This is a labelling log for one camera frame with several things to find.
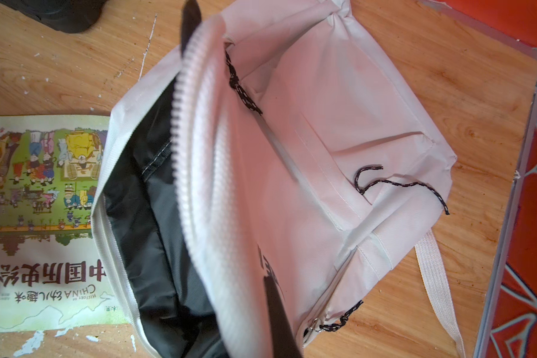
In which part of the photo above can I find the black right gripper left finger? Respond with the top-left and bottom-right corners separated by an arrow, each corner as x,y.
180,0 -> 202,56

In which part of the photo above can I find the white student backpack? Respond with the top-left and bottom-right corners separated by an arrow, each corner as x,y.
92,1 -> 465,357

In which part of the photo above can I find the green illustrated book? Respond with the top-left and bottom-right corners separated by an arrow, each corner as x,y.
0,115 -> 126,333

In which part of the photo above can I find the black plastic tool case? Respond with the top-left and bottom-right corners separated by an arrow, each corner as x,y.
0,0 -> 106,34

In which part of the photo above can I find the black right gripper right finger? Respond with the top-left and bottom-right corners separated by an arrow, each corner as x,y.
263,276 -> 302,358

